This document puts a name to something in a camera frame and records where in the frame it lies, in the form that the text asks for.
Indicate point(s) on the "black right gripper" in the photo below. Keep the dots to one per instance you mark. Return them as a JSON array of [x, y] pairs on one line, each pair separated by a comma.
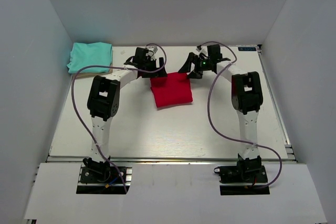
[[196, 73]]

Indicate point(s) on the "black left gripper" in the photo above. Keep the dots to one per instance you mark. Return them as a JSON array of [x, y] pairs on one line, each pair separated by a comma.
[[160, 73]]

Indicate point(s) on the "red t shirt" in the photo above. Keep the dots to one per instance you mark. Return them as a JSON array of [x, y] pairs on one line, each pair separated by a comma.
[[174, 89]]

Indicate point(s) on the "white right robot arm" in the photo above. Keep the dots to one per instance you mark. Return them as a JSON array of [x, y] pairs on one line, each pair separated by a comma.
[[246, 92]]

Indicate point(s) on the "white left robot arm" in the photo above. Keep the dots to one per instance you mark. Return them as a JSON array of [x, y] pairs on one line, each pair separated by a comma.
[[103, 104]]

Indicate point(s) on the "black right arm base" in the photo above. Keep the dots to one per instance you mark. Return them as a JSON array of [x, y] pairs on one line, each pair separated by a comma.
[[248, 177]]

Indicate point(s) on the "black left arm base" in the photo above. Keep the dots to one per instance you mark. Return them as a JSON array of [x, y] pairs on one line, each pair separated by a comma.
[[101, 178]]

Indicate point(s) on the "blue table label sticker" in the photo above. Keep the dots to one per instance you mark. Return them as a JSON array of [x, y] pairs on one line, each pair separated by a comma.
[[247, 49]]

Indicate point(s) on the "folded teal t shirt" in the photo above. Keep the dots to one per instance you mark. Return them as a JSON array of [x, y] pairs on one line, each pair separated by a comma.
[[82, 55]]

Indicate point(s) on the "folded beige t shirt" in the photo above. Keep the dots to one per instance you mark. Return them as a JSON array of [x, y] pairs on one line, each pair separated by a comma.
[[83, 74]]

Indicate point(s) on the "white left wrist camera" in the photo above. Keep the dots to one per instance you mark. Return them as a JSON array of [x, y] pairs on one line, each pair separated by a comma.
[[152, 50]]

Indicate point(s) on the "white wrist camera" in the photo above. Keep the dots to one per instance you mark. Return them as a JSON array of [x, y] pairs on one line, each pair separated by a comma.
[[201, 50], [152, 50]]

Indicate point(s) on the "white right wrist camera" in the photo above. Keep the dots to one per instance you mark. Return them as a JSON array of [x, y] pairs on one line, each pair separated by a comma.
[[201, 50]]

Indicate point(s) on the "aluminium front table rail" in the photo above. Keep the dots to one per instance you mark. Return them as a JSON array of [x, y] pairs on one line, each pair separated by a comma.
[[54, 159]]

